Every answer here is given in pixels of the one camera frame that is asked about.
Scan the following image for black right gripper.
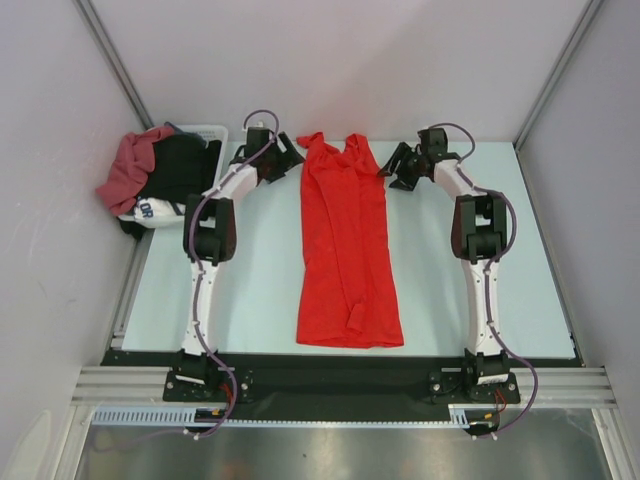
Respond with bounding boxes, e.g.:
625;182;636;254
378;143;425;192

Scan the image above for red tank top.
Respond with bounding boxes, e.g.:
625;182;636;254
296;133;404;349

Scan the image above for pink garment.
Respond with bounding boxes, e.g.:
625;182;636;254
95;126;175;216

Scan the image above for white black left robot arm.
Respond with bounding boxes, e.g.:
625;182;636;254
181;126;304;356

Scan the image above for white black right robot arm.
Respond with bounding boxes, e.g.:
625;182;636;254
378;122;517;357

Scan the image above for white plastic laundry basket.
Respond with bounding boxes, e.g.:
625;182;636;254
118;123;230;230

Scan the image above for black garment in basket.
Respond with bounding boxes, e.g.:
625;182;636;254
119;134;224;240

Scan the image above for white garment blue letters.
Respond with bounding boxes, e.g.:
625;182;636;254
133;197;186;222

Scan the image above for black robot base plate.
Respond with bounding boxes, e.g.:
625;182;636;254
102;349;521;422

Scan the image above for right aluminium corner post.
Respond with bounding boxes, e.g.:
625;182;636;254
513;0;606;151

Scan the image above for aluminium corner post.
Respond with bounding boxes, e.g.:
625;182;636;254
513;0;606;151
72;0;154;129

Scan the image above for left aluminium corner post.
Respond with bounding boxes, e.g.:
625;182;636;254
72;0;154;129

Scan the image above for white slotted cable duct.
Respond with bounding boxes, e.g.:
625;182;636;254
92;406;492;429

